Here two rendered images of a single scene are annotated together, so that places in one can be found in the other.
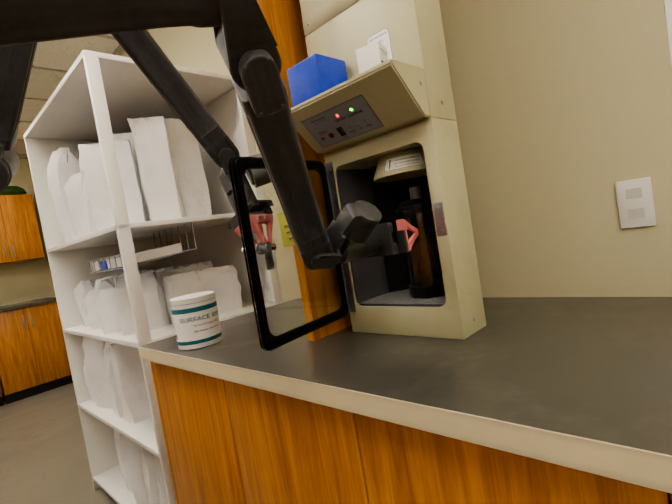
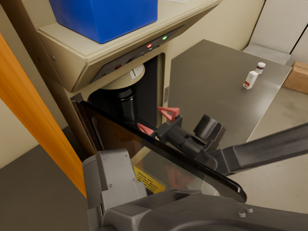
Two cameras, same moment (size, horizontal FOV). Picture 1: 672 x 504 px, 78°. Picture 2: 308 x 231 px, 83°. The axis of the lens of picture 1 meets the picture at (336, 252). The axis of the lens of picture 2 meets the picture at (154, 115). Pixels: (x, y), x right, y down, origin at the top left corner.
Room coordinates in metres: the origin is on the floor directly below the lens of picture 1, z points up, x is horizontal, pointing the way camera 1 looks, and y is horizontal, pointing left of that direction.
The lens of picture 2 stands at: (0.95, 0.24, 1.60)
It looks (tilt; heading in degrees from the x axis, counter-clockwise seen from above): 47 degrees down; 267
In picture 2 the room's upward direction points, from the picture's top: straight up
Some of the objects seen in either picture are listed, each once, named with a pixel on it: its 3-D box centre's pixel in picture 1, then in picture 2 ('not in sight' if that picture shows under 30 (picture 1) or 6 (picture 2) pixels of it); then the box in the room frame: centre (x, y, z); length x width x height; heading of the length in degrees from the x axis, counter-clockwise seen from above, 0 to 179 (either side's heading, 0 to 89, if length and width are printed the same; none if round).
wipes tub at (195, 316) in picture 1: (196, 319); not in sight; (1.25, 0.45, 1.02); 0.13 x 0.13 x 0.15
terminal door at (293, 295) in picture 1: (296, 246); (148, 187); (0.95, 0.09, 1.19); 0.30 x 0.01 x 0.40; 143
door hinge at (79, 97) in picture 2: (338, 238); (100, 152); (1.08, -0.01, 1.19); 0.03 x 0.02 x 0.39; 46
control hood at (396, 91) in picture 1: (351, 114); (149, 39); (0.94, -0.08, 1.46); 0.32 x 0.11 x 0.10; 46
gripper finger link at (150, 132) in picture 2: not in sight; (151, 129); (0.94, -0.09, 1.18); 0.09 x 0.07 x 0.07; 134
